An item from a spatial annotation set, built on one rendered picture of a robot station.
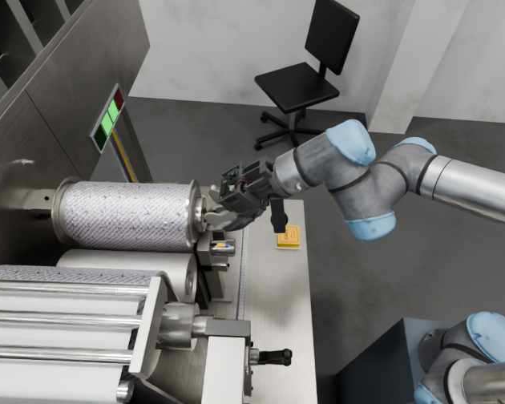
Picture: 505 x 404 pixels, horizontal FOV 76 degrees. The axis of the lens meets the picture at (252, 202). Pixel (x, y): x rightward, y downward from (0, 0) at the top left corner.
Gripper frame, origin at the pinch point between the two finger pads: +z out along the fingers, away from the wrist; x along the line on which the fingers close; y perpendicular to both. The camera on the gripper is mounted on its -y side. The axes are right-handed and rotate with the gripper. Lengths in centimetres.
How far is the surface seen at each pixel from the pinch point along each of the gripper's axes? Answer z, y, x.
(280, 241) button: 6.8, -34.0, -12.9
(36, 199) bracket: 23.2, 27.5, 0.6
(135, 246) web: 13.0, 9.2, 6.3
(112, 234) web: 12.4, 14.9, 6.4
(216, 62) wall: 77, -45, -211
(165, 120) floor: 136, -46, -183
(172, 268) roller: 4.7, 4.8, 11.8
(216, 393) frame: -18.1, 12.3, 34.5
